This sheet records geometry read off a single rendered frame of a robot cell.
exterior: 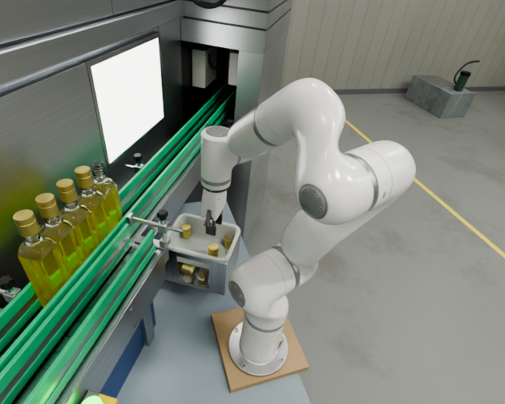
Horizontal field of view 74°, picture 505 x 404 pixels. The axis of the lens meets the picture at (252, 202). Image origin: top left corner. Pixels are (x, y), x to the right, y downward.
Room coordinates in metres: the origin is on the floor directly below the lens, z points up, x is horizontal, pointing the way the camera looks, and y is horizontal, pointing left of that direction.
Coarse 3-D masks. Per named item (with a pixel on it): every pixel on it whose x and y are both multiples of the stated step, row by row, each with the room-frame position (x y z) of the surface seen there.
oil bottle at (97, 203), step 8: (96, 192) 0.63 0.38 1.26; (80, 200) 0.60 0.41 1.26; (88, 200) 0.60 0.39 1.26; (96, 200) 0.61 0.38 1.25; (104, 200) 0.64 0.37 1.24; (96, 208) 0.60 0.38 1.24; (104, 208) 0.63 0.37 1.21; (96, 216) 0.60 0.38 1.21; (104, 216) 0.62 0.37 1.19; (96, 224) 0.59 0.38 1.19; (104, 224) 0.62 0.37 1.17; (104, 232) 0.61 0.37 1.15
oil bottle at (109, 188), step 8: (96, 184) 0.66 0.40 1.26; (104, 184) 0.67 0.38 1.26; (112, 184) 0.69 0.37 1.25; (104, 192) 0.66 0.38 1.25; (112, 192) 0.68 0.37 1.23; (112, 200) 0.67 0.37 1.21; (112, 208) 0.67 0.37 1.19; (120, 208) 0.70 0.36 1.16; (112, 216) 0.66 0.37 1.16; (120, 216) 0.69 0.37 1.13; (112, 224) 0.65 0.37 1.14
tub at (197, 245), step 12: (180, 216) 0.86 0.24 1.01; (192, 216) 0.87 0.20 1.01; (192, 228) 0.87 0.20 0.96; (204, 228) 0.86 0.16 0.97; (216, 228) 0.85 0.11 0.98; (228, 228) 0.85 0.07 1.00; (180, 240) 0.82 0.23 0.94; (192, 240) 0.82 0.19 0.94; (204, 240) 0.83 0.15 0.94; (216, 240) 0.84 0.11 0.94; (192, 252) 0.70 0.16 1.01; (204, 252) 0.77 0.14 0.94; (228, 252) 0.72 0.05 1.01
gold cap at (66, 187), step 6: (60, 180) 0.57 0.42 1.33; (66, 180) 0.57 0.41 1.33; (72, 180) 0.58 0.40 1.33; (60, 186) 0.55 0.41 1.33; (66, 186) 0.56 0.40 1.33; (72, 186) 0.57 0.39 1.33; (60, 192) 0.55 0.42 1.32; (66, 192) 0.55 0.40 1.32; (72, 192) 0.56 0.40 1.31; (60, 198) 0.56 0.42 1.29; (66, 198) 0.55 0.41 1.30; (72, 198) 0.56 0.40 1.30
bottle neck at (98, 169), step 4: (92, 164) 0.68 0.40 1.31; (96, 164) 0.69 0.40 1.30; (100, 164) 0.69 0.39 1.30; (92, 168) 0.67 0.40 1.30; (96, 168) 0.67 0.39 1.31; (100, 168) 0.67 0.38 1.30; (96, 172) 0.67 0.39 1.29; (100, 172) 0.67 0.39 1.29; (104, 172) 0.68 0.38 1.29; (96, 176) 0.67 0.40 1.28; (100, 176) 0.67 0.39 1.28; (104, 176) 0.68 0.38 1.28; (96, 180) 0.67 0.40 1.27; (100, 180) 0.67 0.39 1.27; (104, 180) 0.68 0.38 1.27
